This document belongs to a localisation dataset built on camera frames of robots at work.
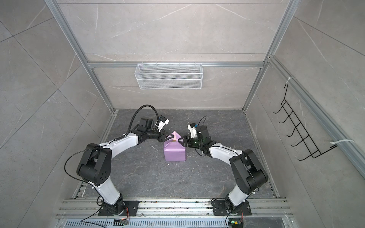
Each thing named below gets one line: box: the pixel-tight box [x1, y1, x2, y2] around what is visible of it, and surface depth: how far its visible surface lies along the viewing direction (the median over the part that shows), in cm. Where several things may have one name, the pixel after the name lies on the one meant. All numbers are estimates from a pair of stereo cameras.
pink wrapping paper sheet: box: [163, 130, 186, 162], surface depth 85 cm
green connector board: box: [228, 218, 244, 228], surface depth 72 cm
